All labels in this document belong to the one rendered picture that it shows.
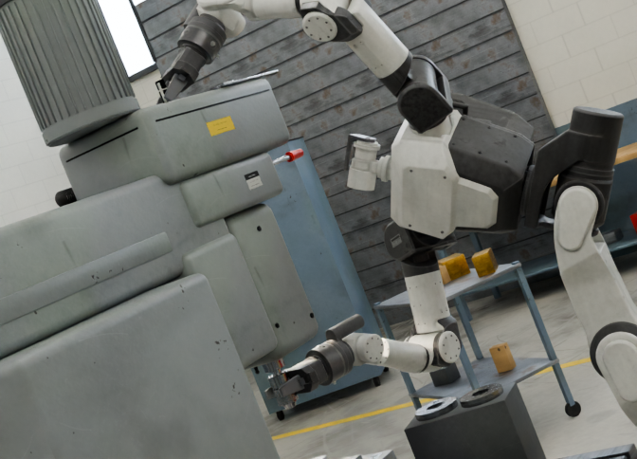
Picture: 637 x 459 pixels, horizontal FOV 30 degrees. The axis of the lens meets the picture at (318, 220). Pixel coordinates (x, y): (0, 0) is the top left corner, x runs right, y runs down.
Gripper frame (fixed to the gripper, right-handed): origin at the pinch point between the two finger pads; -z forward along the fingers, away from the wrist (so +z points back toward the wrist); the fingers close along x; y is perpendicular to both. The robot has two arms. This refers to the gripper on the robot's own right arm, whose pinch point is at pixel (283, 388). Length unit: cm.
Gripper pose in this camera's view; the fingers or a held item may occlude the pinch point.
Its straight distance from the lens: 262.9
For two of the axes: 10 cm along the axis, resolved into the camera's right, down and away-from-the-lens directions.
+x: 6.0, -2.1, -7.7
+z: 7.0, -3.3, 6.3
